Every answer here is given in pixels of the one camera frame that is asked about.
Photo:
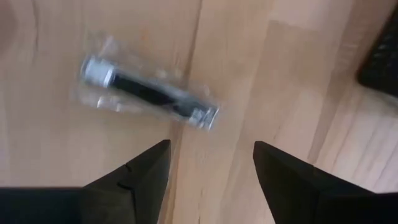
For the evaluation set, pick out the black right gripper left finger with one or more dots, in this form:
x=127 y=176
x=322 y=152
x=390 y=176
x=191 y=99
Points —
x=140 y=186

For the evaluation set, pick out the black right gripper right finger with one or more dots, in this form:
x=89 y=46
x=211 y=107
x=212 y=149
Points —
x=295 y=193

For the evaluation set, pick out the black plastic basket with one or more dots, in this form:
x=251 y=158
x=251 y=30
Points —
x=382 y=62

